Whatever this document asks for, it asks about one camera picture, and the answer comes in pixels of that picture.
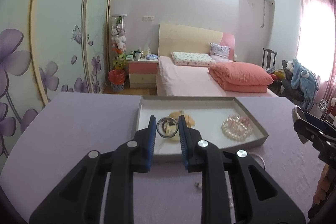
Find white pearl necklace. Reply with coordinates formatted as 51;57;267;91
220;114;250;141

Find bed with cream headboard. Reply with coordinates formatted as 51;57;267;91
156;23;275;97

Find small patterned pillow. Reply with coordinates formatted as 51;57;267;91
210;43;230;61

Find pink curtain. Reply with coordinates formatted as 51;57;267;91
295;0;335;111

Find white pearl earring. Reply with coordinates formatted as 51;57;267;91
195;182;202;189

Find floral long pillow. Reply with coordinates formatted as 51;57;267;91
171;52;216;67

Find pink bedside table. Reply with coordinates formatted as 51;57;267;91
127;59;158;89

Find grey shallow cardboard tray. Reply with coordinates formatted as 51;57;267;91
136;96;268;152

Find purple tablecloth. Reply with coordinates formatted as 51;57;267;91
1;93;324;223

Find yellow wrist watch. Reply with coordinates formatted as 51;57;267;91
163;110;196;142

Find plush toy display tube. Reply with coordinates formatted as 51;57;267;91
110;14;126;70

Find red waste basket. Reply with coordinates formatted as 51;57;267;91
108;69;126;92

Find dark wooden chair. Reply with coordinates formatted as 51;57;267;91
262;48;277;69

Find salmon folded duvet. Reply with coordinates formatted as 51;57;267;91
209;62;273;93

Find small silver ring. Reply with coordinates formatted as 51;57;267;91
156;117;180;139

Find floral sliding wardrobe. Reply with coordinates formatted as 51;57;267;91
1;0;110;162

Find thin silver bangle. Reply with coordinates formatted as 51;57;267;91
252;153;266;170

